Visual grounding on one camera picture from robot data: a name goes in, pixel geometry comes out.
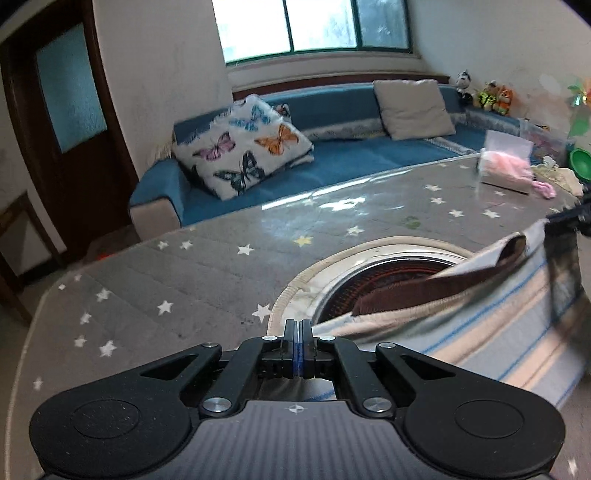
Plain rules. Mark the green plastic bowl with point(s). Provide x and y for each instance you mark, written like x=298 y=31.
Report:
x=581 y=164

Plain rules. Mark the green framed window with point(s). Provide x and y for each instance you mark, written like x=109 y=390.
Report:
x=314 y=23

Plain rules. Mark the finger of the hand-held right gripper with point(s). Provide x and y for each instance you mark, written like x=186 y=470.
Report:
x=570 y=217

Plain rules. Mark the blue sofa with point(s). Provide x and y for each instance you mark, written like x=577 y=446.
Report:
x=351 y=161

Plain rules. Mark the pink tissue box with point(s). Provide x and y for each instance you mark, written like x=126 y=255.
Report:
x=503 y=170

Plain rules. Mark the blue beige striped garment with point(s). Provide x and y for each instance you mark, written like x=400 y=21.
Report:
x=485 y=318

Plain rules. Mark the black white cow plush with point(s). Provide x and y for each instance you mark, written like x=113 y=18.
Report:
x=464 y=87

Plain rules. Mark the grey star tablecloth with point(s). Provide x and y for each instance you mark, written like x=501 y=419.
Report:
x=184 y=286

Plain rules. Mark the orange plush toy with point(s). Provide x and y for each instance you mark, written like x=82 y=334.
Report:
x=504 y=101

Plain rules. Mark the round induction cooktop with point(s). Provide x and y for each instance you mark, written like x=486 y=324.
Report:
x=369 y=282

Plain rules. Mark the cream cloth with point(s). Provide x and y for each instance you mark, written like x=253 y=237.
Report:
x=563 y=177

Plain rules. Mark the beige pillow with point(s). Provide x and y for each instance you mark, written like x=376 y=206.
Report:
x=415 y=108

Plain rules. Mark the clear plastic box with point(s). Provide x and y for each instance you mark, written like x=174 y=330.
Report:
x=545 y=138

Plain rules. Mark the butterfly print pillow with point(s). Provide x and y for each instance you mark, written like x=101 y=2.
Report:
x=240 y=147

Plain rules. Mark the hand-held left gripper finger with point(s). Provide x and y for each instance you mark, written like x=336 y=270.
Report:
x=303 y=360
x=296 y=360

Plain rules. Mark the dark wooden door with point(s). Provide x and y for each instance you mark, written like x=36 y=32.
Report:
x=69 y=138

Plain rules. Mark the green yellow plush toy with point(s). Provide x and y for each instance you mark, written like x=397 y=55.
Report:
x=488 y=97

